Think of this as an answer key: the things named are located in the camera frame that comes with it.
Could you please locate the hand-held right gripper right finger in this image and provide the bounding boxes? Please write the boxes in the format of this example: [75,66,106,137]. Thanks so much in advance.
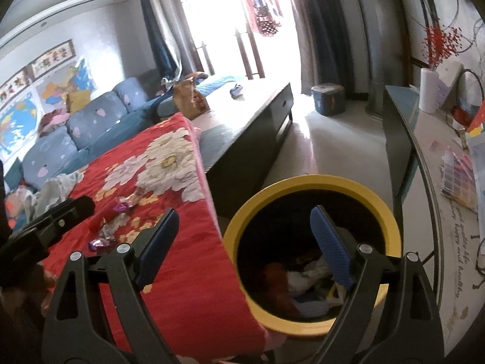
[310,205,445,364]

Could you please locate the pink foil candy wrapper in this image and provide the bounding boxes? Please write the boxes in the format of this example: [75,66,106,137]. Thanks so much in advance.
[114,195,142,215]

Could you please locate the pile of colourful papers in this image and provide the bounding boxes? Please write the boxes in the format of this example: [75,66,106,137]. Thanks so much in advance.
[439,146,481,212]

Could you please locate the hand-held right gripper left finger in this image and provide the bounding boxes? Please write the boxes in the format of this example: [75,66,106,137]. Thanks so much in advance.
[41,208,180,364]

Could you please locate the dark grey curtain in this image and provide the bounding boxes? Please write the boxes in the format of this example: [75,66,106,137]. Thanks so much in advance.
[286,0,357,97]

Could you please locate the world wall map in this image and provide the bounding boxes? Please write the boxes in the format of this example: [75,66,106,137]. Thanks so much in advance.
[0,91,44,162]

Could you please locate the yellow trash bin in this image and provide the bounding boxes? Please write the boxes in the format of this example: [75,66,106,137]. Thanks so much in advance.
[223,174,401,337]

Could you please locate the light green cloth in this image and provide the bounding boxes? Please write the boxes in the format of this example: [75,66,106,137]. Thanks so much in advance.
[28,170,84,221]

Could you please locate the dark blue curtain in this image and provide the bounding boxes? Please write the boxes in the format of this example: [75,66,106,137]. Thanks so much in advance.
[138,0,183,80]

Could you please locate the blue storage box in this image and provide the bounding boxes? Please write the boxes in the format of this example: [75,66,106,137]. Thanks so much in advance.
[311,83,346,116]

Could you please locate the white paper towel roll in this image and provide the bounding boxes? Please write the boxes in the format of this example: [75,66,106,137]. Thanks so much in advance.
[420,67,440,114]

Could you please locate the red floral blanket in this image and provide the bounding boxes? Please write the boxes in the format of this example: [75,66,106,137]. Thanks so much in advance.
[38,113,268,353]

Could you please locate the white box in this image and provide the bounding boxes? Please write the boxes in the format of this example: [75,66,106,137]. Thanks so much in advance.
[436,62,466,109]

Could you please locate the dark coffee table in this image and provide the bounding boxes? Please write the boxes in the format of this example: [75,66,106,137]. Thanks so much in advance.
[189,76,295,222]

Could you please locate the grey glass-top console table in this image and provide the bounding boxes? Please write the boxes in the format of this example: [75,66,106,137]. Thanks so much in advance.
[382,83,485,353]

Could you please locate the balcony sliding door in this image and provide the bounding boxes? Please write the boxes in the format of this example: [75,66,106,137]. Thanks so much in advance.
[167,0,300,84]

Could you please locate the hanging patterned clothes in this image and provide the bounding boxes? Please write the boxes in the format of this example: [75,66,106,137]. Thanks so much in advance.
[242,0,285,38]

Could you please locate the purple foil candy wrapper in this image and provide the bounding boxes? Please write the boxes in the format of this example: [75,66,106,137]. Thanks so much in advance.
[88,231,118,253]

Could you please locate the red flower decoration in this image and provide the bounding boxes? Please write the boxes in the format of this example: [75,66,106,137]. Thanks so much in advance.
[422,25,465,71]

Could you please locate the red paper booklet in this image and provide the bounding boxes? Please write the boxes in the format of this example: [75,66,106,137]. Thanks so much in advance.
[451,102,485,148]

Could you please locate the white tower air conditioner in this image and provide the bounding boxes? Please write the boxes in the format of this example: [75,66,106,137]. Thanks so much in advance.
[354,0,412,116]

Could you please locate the framed embroidery picture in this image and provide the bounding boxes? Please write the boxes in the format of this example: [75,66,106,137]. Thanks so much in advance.
[0,66,33,99]
[30,39,76,76]

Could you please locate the white plastic bag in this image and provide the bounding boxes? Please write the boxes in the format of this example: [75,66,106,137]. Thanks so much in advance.
[286,254,335,296]

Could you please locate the colourful wall map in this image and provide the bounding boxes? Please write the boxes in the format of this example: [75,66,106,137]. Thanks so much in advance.
[38,56,97,105]

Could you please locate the yellow cushion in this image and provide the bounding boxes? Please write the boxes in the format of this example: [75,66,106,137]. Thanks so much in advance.
[66,90,92,114]

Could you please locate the blue patterned sofa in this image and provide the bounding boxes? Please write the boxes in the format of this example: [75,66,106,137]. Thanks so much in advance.
[8,74,247,194]

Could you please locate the pink clothes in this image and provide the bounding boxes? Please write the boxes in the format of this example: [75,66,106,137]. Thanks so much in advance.
[40,108,69,133]

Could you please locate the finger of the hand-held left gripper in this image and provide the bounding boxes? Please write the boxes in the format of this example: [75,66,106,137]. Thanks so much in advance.
[14,196,96,250]

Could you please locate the brown paper bag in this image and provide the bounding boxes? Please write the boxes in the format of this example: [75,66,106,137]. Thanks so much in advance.
[172,72,211,120]

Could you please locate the red mesh bag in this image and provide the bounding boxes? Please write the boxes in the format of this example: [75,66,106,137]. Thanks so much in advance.
[263,263,293,305]

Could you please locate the blue white packet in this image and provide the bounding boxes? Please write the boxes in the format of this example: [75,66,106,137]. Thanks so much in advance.
[293,292,342,311]

